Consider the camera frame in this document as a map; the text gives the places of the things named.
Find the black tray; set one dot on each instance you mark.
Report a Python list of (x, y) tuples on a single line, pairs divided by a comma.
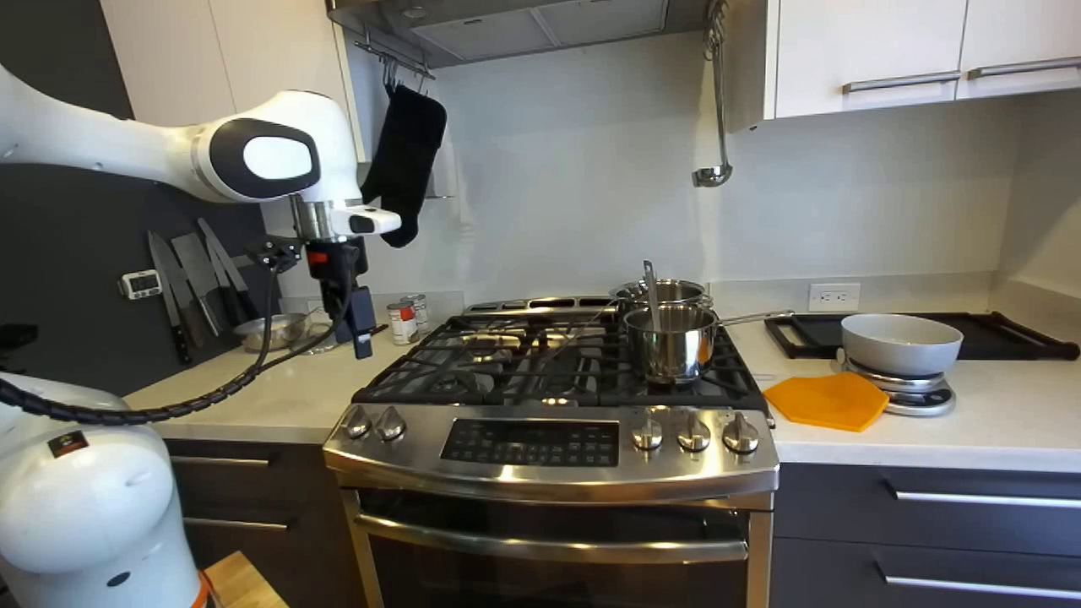
[(983, 336)]

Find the dark drawers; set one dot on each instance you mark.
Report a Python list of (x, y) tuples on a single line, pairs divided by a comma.
[(277, 504), (927, 539)]

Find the silver kitchen scale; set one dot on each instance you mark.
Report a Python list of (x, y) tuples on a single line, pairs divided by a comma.
[(916, 395)]

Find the white wall outlet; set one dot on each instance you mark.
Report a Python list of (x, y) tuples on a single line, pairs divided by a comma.
[(840, 295)]

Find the steel pot on burner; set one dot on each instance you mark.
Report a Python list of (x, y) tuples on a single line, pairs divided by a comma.
[(674, 341)]

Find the dark lower right drawers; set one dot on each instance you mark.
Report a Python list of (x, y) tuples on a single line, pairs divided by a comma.
[(927, 539)]

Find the small white red bottle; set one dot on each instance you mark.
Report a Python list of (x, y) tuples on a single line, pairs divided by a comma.
[(407, 317)]

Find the steel pot at back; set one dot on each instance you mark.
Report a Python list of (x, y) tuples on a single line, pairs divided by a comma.
[(663, 290)]

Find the grey bowl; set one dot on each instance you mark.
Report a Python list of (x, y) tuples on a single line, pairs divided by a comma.
[(899, 341)]

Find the stainless steel stove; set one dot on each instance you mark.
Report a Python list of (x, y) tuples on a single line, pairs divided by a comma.
[(522, 457)]

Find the kitchen knife left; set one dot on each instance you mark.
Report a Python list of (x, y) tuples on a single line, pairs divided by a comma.
[(181, 308)]

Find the white upper cabinets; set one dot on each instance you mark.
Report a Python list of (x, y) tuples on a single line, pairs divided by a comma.
[(849, 55)]

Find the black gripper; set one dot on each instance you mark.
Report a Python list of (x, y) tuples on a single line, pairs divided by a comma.
[(335, 268)]

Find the small white timer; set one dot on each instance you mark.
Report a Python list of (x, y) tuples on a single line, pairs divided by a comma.
[(139, 283)]

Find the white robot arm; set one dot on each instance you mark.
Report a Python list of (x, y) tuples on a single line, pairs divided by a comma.
[(292, 147)]

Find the orange silicone trivet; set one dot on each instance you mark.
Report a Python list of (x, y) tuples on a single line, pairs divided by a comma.
[(846, 399)]

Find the hanging steel ladle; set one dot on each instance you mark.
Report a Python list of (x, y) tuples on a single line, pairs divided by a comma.
[(712, 60)]

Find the kitchen knife right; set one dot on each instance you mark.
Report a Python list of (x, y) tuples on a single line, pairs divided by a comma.
[(230, 279)]

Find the dark lower left drawers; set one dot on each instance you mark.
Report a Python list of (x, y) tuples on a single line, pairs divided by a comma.
[(277, 504)]

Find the range hood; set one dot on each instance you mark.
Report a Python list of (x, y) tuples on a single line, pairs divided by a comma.
[(465, 31)]

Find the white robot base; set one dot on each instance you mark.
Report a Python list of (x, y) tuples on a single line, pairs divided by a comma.
[(87, 515)]

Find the black oven mitt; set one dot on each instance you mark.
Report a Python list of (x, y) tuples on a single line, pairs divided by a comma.
[(403, 160)]

